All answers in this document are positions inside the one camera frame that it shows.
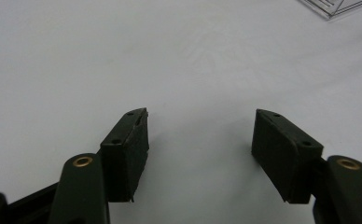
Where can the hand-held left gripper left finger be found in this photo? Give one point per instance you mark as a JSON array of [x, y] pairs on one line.
[[124, 161]]

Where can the clear plastic box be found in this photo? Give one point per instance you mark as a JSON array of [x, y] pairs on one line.
[[336, 5]]

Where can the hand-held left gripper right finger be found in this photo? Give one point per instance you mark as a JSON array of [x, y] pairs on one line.
[[281, 155]]

